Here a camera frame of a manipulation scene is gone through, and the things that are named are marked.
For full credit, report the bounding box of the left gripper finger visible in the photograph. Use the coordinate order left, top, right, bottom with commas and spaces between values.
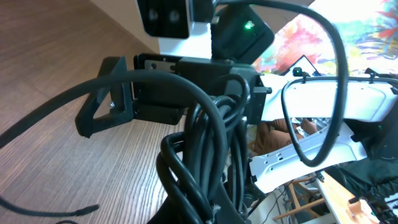
148, 183, 250, 224

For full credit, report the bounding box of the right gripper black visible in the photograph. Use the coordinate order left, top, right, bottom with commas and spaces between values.
74, 53, 273, 139

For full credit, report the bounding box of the thick black USB cable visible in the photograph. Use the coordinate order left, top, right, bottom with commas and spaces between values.
0, 68, 251, 224

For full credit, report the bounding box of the thin black USB cable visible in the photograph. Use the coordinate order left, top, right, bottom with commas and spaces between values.
0, 194, 100, 224

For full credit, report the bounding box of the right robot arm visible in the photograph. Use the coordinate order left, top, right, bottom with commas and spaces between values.
75, 1, 397, 195

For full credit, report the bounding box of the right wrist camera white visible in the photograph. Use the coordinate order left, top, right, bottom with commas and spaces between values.
136, 0, 216, 58

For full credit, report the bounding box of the right camera cable black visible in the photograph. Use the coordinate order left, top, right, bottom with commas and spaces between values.
215, 0, 397, 167

